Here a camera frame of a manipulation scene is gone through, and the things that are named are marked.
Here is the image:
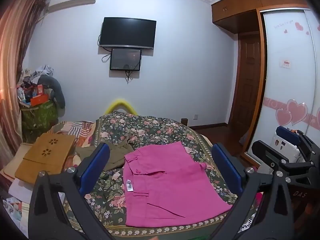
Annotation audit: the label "pink striped curtain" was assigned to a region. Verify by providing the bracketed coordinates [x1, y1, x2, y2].
[0, 0, 48, 172]

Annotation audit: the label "yellow fluffy item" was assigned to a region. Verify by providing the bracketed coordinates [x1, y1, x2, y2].
[104, 99, 137, 115]

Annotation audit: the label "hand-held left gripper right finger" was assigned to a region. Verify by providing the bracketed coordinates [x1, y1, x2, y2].
[207, 143, 294, 240]

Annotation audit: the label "checkered cloth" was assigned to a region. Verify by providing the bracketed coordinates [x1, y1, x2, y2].
[237, 214, 258, 233]

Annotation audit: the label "pile of clutter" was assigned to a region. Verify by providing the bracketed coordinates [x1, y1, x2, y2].
[16, 64, 54, 105]

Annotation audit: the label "small black monitor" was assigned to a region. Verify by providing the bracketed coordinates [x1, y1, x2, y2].
[109, 48, 142, 71]

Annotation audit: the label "olive green garment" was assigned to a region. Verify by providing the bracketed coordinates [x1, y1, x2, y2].
[75, 141, 135, 172]

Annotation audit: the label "white box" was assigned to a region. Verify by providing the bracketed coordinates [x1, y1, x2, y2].
[272, 133, 301, 163]

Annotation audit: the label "striped blanket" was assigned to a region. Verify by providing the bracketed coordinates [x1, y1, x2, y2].
[47, 120, 97, 148]

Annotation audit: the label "green patterned bag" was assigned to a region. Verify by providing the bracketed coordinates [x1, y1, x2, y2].
[21, 100, 59, 133]

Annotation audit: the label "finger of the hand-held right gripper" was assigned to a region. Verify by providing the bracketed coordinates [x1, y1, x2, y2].
[251, 141, 289, 167]
[276, 126, 313, 155]

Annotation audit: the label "brown wooden door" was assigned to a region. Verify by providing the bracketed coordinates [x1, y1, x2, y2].
[229, 31, 262, 131]

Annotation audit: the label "pink pants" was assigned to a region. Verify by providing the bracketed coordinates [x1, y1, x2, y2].
[124, 141, 233, 228]

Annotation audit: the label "pile of papers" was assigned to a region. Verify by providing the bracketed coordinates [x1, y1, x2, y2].
[2, 177, 34, 238]

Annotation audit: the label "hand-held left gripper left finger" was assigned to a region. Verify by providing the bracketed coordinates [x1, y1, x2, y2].
[28, 142, 118, 240]

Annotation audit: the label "black wall television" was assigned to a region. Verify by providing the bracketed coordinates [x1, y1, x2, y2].
[98, 17, 157, 49]

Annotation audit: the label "wooden lap table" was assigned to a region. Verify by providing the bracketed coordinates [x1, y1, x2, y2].
[14, 132, 77, 184]

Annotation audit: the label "orange box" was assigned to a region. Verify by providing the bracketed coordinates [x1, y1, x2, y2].
[30, 94, 49, 107]

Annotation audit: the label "wooden wardrobe with heart doors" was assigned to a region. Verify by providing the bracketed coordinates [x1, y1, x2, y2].
[211, 0, 320, 170]

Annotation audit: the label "floral blanket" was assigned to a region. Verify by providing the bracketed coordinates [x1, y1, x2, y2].
[62, 110, 252, 238]

